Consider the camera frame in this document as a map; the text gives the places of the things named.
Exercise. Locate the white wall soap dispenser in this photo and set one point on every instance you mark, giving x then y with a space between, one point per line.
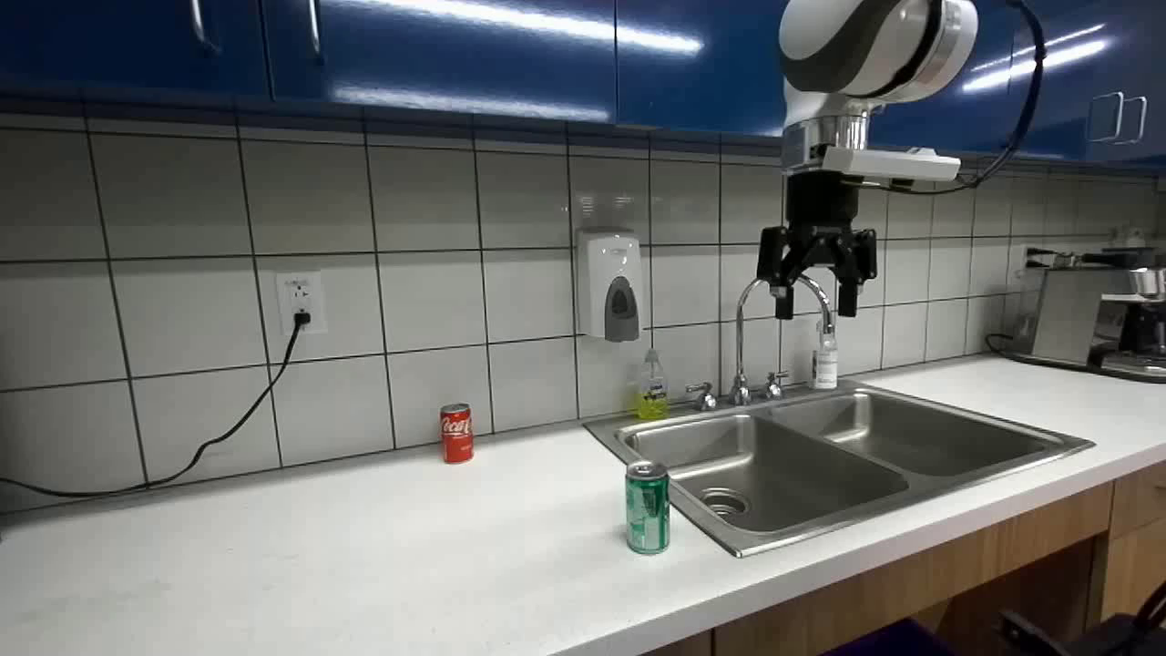
611 284

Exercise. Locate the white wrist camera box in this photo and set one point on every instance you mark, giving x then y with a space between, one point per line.
897 165

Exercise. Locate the wooden lower cabinets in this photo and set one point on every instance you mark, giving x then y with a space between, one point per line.
1061 564

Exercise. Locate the silver coffee machine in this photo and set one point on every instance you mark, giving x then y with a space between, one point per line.
1094 311

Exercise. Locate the clear hand soap bottle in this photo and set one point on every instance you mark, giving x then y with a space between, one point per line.
825 360

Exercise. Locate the red soda can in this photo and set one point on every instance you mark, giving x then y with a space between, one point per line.
456 431

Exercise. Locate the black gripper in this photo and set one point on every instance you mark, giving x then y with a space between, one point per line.
822 210

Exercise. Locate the blue upper cabinets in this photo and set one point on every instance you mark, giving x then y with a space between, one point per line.
692 66

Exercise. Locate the stainless steel double sink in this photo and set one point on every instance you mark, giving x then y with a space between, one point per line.
807 465

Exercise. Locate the green dish soap bottle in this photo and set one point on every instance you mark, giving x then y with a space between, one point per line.
650 392

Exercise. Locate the green soda can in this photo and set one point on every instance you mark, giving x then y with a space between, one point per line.
648 507

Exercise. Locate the white wall outlet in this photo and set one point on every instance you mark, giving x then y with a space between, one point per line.
305 296

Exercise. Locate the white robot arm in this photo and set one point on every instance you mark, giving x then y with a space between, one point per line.
839 61

